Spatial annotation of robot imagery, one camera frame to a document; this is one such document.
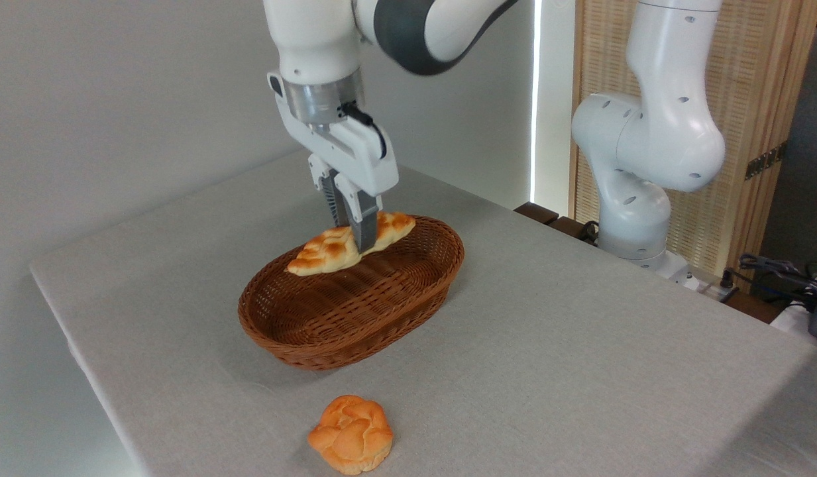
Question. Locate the long braided bread loaf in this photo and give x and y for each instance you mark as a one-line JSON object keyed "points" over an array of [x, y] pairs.
{"points": [[322, 252]]}

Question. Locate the brown oval wicker basket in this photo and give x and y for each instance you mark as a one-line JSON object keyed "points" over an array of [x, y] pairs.
{"points": [[295, 324]]}

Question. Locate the white power strip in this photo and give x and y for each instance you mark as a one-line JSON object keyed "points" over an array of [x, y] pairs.
{"points": [[706, 286]]}

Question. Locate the grey tablecloth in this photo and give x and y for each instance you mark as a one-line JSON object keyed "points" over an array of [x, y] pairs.
{"points": [[554, 344]]}

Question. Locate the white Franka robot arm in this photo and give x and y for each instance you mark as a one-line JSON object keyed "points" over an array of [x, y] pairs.
{"points": [[315, 33]]}

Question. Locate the black screen hinge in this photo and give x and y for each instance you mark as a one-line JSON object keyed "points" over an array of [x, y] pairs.
{"points": [[766, 161]]}

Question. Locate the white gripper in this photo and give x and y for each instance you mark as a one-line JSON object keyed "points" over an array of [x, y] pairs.
{"points": [[355, 152]]}

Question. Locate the round orange bread bun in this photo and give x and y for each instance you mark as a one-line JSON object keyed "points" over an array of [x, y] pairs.
{"points": [[350, 436]]}

